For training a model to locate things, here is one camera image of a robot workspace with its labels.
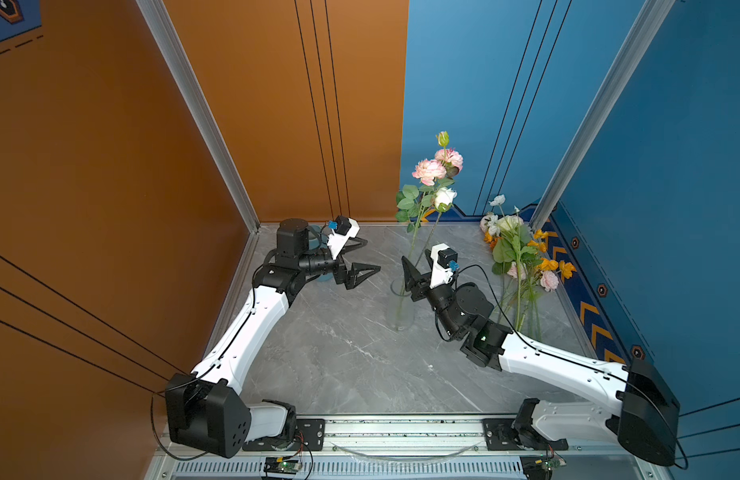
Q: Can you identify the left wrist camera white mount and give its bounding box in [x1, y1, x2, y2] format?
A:
[327, 215, 360, 260]

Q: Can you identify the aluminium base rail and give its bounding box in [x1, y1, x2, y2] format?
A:
[146, 414, 672, 479]

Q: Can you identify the green circuit board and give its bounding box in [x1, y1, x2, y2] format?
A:
[263, 457, 303, 477]
[521, 454, 568, 480]

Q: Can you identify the single white rose stem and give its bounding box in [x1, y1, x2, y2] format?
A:
[408, 187, 457, 266]

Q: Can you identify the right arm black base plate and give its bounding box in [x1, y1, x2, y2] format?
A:
[482, 418, 569, 452]

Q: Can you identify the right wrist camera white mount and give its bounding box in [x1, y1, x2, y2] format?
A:
[430, 243, 459, 289]

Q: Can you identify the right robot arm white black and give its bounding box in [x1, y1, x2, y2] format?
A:
[402, 258, 683, 467]

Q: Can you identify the aluminium corner post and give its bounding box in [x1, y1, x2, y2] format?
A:
[136, 0, 261, 234]
[530, 0, 675, 230]

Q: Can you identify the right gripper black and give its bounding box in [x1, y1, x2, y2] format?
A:
[402, 249, 462, 341]

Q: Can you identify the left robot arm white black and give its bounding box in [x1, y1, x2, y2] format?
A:
[163, 216, 380, 458]

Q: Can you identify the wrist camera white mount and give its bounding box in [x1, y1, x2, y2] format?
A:
[327, 215, 360, 260]
[430, 243, 459, 289]

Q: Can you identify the aluminium corner post left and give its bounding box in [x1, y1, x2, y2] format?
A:
[136, 0, 261, 234]

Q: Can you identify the cream rose with leaves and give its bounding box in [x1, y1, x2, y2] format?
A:
[486, 214, 548, 333]

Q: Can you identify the green circuit board left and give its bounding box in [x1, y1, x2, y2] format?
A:
[263, 457, 303, 477]

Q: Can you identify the aluminium corner post right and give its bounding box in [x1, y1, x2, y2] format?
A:
[530, 0, 675, 230]

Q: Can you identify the orange flower stem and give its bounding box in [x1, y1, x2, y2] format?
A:
[484, 226, 577, 280]

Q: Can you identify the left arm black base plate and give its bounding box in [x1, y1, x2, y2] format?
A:
[242, 417, 326, 452]

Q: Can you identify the teal ceramic vase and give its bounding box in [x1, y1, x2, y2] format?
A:
[305, 225, 336, 282]

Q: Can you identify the white poppy fuzzy green stem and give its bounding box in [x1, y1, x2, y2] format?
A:
[480, 195, 541, 338]

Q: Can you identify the clear glass vase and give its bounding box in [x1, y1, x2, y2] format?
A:
[386, 277, 416, 332]

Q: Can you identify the pink peony flower stem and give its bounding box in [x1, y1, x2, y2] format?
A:
[504, 259, 560, 340]

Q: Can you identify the pink rose spray with leaves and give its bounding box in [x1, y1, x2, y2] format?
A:
[395, 130, 466, 325]

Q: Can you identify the green circuit board right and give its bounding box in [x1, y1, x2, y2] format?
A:
[521, 454, 568, 480]

